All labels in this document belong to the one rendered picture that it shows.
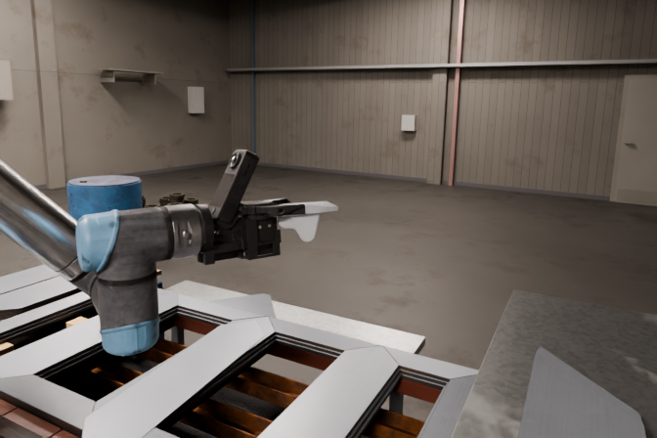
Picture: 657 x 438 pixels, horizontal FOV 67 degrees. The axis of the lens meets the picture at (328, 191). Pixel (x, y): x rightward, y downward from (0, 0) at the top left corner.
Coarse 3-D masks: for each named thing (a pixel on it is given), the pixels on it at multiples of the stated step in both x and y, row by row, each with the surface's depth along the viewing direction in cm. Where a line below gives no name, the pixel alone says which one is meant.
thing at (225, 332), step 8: (216, 328) 170; (224, 328) 170; (232, 328) 170; (216, 336) 164; (224, 336) 164; (232, 336) 164; (240, 336) 164; (248, 336) 164; (256, 336) 165; (248, 344) 159
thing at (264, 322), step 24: (72, 312) 186; (168, 312) 185; (192, 312) 185; (0, 336) 164; (264, 336) 165; (288, 336) 166; (72, 360) 150; (168, 360) 149; (240, 360) 152; (216, 384) 141; (384, 384) 138; (432, 384) 143; (24, 408) 128; (96, 408) 125; (72, 432) 119; (360, 432) 121
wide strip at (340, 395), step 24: (336, 360) 151; (360, 360) 151; (384, 360) 151; (312, 384) 138; (336, 384) 138; (360, 384) 138; (288, 408) 127; (312, 408) 127; (336, 408) 127; (360, 408) 127; (264, 432) 117; (288, 432) 117; (312, 432) 118; (336, 432) 118
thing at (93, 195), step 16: (96, 176) 454; (112, 176) 456; (128, 176) 458; (80, 192) 407; (96, 192) 407; (112, 192) 412; (128, 192) 422; (80, 208) 410; (96, 208) 409; (112, 208) 414; (128, 208) 423
